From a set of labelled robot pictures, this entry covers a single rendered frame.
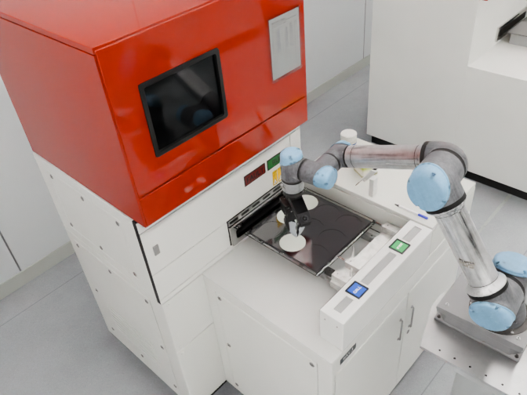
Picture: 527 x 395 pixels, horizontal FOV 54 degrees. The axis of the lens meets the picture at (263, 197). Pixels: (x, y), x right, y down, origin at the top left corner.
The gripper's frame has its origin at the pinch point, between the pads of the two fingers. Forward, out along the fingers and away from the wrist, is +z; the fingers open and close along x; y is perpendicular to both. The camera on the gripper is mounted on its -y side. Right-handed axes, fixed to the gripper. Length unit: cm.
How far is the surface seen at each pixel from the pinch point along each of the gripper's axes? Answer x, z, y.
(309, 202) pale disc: -15.2, 9.4, 26.2
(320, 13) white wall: -125, 25, 269
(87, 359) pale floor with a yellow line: 101, 100, 56
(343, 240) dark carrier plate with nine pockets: -18.2, 9.4, -0.3
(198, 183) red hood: 30.8, -27.0, 9.1
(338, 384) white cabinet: 3, 33, -41
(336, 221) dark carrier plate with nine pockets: -20.7, 9.4, 10.8
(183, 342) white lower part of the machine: 49, 45, 5
